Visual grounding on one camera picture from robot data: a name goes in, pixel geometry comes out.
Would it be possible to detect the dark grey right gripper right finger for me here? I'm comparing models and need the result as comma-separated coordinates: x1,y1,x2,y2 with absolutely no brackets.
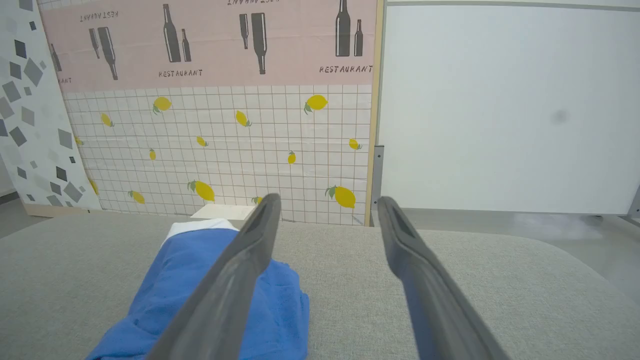
377,196,509,360

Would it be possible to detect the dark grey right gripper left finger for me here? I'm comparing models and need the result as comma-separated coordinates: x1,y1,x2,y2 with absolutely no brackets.
146,193,282,360

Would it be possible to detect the blue garment with white collar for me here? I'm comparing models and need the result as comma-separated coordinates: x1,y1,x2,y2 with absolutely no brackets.
85,218,311,360

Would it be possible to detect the white flat sheet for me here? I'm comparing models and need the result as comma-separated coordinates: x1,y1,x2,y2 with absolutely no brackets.
190,203,256,221

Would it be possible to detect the pink and lemon wallpaper panel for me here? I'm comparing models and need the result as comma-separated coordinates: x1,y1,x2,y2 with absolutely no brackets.
37,0,378,226

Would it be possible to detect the white partition board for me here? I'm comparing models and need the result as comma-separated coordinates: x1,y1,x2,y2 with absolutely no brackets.
377,0,640,216

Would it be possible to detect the grey terrazzo pattern panel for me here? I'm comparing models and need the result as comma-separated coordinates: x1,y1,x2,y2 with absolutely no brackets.
0,0,104,218

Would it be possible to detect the grey metal bracket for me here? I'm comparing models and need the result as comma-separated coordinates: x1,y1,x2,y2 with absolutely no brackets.
371,145,385,212

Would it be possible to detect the light wooden frame strip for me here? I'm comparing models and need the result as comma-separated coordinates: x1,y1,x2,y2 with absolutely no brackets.
364,0,386,227

